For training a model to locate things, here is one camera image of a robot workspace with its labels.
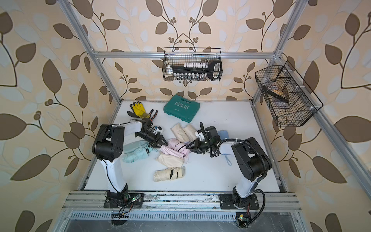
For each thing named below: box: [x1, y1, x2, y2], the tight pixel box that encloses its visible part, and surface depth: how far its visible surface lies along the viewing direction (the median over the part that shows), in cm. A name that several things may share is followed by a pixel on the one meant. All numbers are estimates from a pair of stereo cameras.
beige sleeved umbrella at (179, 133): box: [170, 122, 190, 143], surface depth 100 cm
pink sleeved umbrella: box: [168, 138, 191, 155], surface depth 91 cm
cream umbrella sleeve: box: [156, 153, 186, 168], surface depth 88 cm
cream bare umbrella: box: [153, 166, 185, 182], surface depth 82 cm
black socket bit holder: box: [166, 59, 223, 81], surface depth 86 cm
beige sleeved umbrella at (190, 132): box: [182, 124, 197, 142], surface depth 101 cm
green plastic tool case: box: [163, 94, 200, 123], surface depth 114 cm
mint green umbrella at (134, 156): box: [122, 144, 159, 163], surface depth 90 cm
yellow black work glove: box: [127, 101, 151, 119], surface depth 114 cm
